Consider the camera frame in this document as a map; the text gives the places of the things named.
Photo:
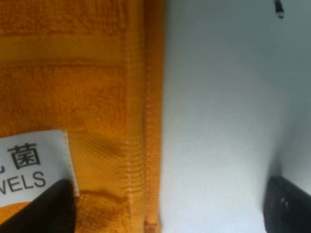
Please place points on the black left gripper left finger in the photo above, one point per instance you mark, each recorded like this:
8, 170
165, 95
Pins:
52, 212

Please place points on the orange towel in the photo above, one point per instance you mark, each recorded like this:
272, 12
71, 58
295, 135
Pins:
81, 100

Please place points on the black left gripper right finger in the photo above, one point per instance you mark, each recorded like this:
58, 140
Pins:
286, 207

